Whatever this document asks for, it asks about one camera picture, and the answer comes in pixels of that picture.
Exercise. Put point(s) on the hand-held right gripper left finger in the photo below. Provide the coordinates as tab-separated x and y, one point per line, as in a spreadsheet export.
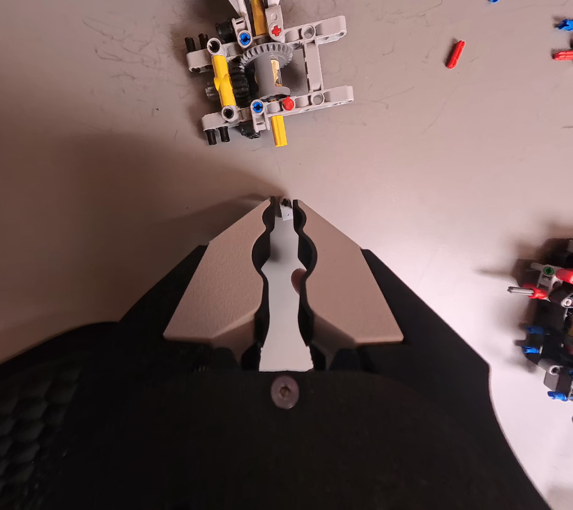
219	290

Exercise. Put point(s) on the pile of blue yellow lego pins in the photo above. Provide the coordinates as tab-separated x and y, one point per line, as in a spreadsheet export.
565	24

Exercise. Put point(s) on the small grey lego connector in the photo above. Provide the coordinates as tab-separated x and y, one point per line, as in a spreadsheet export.
285	208

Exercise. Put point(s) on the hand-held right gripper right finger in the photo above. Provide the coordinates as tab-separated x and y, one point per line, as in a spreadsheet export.
347	290

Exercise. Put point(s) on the single red lego pin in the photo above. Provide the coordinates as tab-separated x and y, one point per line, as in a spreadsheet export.
455	54

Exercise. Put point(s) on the grey lego differential assembly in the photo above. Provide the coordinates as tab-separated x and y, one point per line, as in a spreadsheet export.
268	71

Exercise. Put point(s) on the black lego car chassis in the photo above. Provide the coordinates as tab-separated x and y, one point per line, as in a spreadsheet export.
555	326

